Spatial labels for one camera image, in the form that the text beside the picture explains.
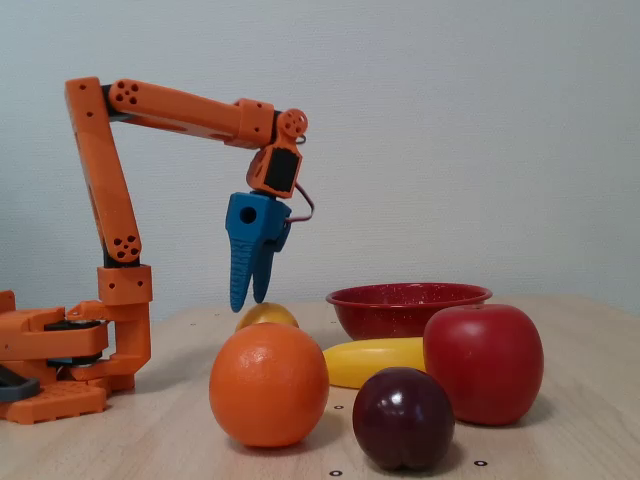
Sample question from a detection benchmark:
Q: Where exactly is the red apple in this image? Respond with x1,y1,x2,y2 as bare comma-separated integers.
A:
423,303,545,427

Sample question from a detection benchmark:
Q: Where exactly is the orange robot base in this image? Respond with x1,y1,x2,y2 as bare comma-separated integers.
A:
0,289,110,426

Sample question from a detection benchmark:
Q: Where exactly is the red white black servo cable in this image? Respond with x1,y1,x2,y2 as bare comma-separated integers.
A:
291,132,317,225

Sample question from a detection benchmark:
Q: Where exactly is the grey table clamp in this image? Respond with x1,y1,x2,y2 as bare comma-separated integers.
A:
0,364,41,404

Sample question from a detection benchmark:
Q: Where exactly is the orange fruit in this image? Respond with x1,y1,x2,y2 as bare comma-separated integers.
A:
208,322,330,449

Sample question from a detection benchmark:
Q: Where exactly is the yellow orange peach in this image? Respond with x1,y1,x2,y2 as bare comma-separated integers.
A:
234,301,300,331

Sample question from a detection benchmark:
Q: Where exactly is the yellow banana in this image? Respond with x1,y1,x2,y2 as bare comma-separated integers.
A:
322,337,427,390

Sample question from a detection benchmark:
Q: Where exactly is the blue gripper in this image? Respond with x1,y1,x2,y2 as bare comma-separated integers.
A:
224,191,293,314

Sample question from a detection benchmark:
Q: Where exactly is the dark purple plum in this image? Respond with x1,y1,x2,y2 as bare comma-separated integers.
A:
352,367,456,471

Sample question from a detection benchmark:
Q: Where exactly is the red speckled bowl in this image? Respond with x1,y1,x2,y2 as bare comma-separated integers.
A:
325,282,494,341

